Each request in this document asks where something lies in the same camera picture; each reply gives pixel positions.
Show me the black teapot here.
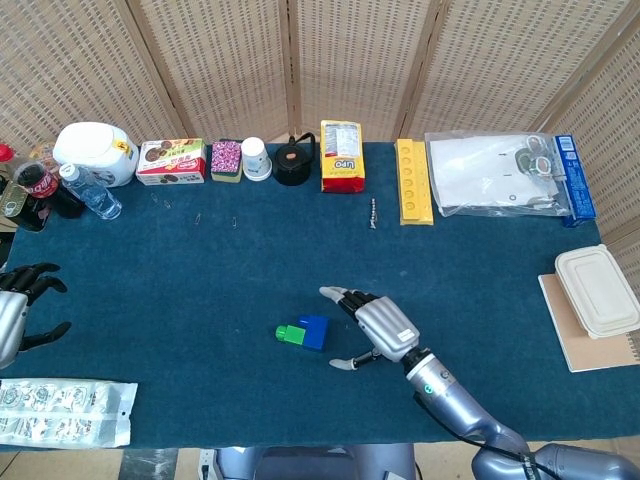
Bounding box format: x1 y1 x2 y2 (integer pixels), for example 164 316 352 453
273 131 317 187

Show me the brown spiral notebook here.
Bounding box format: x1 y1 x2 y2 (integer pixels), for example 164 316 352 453
537 273 640 374

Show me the blue block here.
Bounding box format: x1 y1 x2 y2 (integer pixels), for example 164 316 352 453
298 314 331 353

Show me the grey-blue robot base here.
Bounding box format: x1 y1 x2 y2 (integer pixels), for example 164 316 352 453
199 444 419 480

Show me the red capped oil bottle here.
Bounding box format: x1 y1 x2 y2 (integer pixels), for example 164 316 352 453
0 142 60 177

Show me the yellow Lipo snack bag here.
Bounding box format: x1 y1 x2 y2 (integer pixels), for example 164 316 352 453
319 119 367 194

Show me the red white cookie box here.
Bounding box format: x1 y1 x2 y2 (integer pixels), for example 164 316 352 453
135 138 208 187

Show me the left robot hand silver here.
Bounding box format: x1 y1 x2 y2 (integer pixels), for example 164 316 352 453
0 262 73 370

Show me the cola bottle red label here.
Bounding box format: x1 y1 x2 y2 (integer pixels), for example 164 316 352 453
13 162 86 220

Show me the beige takeaway container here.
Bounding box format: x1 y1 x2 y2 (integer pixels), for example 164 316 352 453
554 243 640 341

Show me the blue cardboard box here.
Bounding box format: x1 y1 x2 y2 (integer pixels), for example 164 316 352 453
553 133 598 229

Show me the clear water bottle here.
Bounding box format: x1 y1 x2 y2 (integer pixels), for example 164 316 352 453
58 163 123 221

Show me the purple patterned sponge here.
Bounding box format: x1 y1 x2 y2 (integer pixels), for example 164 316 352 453
210 139 244 183

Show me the blue carpet table cover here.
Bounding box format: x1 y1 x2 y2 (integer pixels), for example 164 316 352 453
0 142 621 449

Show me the right robot hand silver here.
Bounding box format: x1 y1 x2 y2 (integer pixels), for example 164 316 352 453
318 285 421 372

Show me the white plastic jug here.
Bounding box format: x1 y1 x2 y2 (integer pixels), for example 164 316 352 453
52 122 140 189

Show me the woven folding screen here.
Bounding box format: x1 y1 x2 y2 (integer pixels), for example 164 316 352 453
0 0 640 364

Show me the white paper cup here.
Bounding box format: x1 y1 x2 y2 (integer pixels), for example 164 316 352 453
241 136 274 182

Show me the white plastic package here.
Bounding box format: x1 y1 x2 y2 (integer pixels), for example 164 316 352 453
0 378 139 448

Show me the green block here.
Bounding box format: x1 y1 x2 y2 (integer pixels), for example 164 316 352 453
275 323 307 346

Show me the yellow tray with holes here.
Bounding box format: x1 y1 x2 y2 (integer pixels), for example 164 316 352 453
395 138 435 227

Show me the clear plastic bag with papers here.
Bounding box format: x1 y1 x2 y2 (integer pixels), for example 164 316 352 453
424 130 574 218

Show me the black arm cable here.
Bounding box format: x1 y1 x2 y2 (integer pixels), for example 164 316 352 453
412 392 549 477

